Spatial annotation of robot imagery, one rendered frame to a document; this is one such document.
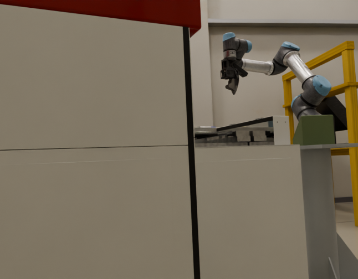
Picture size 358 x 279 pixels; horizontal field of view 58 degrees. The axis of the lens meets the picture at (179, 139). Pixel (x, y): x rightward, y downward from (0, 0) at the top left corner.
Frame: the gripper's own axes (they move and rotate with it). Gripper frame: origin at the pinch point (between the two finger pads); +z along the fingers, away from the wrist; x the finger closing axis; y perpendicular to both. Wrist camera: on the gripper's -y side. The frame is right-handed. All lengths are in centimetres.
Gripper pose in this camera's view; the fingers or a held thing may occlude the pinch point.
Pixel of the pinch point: (235, 92)
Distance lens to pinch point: 197.6
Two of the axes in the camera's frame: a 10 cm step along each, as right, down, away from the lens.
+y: -9.3, 0.2, -3.8
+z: 0.5, 10.0, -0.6
